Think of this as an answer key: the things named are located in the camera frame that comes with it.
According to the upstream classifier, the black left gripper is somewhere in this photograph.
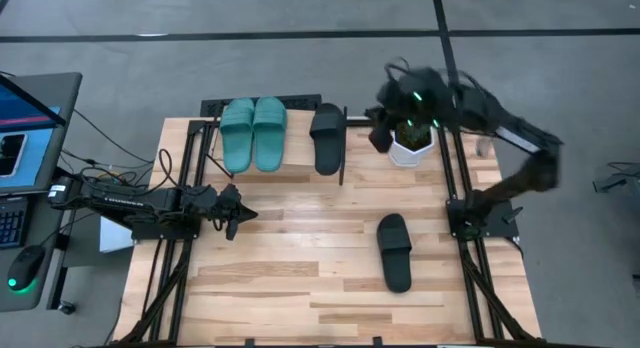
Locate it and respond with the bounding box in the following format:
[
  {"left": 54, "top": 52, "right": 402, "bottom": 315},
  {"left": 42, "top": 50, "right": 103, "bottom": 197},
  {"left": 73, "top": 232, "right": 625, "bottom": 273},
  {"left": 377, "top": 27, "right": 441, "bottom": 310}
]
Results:
[{"left": 199, "top": 182, "right": 259, "bottom": 242}]

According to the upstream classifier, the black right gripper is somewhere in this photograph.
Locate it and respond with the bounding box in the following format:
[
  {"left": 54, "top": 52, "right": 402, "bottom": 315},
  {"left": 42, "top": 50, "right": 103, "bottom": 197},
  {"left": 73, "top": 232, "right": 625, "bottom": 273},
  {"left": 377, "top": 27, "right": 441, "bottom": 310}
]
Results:
[{"left": 364, "top": 62, "right": 451, "bottom": 155}]

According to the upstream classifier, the black rubber slide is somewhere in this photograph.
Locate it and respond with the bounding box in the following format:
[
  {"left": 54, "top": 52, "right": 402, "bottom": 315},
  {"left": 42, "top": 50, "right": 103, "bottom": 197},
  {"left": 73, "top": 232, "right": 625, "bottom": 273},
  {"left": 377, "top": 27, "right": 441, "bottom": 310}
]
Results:
[
  {"left": 308, "top": 102, "right": 347, "bottom": 177},
  {"left": 375, "top": 212, "right": 414, "bottom": 294}
]

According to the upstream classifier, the teal rubber slide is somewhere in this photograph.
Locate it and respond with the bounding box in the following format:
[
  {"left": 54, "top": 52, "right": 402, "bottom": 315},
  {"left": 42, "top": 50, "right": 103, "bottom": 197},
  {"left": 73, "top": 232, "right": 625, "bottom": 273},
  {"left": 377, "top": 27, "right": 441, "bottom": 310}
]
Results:
[
  {"left": 218, "top": 97, "right": 256, "bottom": 174},
  {"left": 252, "top": 96, "right": 289, "bottom": 173}
]

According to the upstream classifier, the wooden shelf black metal frame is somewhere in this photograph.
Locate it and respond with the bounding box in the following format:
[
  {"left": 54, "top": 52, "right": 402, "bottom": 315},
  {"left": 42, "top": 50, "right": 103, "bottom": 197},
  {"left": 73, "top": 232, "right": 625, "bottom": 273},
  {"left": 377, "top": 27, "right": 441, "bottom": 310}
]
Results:
[{"left": 205, "top": 105, "right": 350, "bottom": 187}]

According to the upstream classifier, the white plant pot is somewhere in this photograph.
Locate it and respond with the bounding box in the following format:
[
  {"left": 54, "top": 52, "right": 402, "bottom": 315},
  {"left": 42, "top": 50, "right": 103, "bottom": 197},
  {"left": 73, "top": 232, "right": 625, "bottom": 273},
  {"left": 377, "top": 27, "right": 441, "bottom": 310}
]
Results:
[{"left": 387, "top": 126, "right": 436, "bottom": 168}]

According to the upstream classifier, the black perforated floor mat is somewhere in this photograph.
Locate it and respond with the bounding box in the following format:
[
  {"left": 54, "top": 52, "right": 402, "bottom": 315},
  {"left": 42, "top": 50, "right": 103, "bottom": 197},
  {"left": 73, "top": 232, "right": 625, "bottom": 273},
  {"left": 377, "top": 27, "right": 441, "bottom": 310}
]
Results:
[{"left": 199, "top": 93, "right": 324, "bottom": 118}]

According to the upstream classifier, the white box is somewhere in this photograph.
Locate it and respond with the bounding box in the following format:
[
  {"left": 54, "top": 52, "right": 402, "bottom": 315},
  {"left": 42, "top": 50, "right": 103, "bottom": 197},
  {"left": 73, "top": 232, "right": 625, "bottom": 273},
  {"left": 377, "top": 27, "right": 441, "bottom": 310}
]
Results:
[{"left": 98, "top": 215, "right": 136, "bottom": 254}]

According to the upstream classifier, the grey computer desk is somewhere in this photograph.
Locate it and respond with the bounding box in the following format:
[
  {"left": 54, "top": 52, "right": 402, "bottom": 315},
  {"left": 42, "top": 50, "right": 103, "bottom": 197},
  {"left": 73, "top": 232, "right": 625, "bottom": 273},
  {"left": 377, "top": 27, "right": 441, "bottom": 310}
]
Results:
[{"left": 0, "top": 187, "right": 76, "bottom": 313}]

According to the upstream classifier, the laptop with blue screen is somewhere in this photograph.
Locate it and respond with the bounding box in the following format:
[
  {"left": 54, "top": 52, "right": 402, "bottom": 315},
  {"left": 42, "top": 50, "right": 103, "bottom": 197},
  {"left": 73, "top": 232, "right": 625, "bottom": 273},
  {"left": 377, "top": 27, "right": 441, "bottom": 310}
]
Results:
[{"left": 0, "top": 71, "right": 84, "bottom": 197}]

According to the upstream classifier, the black computer mouse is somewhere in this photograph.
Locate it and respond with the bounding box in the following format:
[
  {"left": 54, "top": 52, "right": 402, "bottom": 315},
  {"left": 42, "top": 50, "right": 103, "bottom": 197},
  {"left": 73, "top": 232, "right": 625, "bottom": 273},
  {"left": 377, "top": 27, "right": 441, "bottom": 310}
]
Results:
[{"left": 6, "top": 244, "right": 46, "bottom": 292}]

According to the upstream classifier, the black keyboard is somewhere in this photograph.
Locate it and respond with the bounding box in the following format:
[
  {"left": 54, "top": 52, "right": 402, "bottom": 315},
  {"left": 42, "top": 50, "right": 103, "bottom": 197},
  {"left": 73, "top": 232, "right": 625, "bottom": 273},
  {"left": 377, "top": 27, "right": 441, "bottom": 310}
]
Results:
[{"left": 0, "top": 196, "right": 29, "bottom": 250}]

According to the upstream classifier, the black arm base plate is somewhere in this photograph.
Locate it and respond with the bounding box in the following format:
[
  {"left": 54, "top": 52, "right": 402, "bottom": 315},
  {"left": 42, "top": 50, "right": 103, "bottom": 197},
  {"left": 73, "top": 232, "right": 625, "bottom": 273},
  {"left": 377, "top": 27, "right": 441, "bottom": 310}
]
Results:
[
  {"left": 446, "top": 197, "right": 525, "bottom": 240},
  {"left": 130, "top": 207, "right": 202, "bottom": 242}
]

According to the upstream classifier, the black aluminium table frame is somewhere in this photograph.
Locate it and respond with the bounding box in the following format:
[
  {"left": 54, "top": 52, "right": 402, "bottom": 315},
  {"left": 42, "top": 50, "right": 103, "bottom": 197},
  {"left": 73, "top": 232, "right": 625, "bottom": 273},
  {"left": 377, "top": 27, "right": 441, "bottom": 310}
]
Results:
[{"left": 112, "top": 116, "right": 541, "bottom": 348}]

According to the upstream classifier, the grey stand with cables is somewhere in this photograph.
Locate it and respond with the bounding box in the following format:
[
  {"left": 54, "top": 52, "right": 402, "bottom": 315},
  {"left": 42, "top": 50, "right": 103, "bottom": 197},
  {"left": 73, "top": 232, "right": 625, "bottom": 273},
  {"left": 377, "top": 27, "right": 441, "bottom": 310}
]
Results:
[{"left": 592, "top": 160, "right": 640, "bottom": 195}]

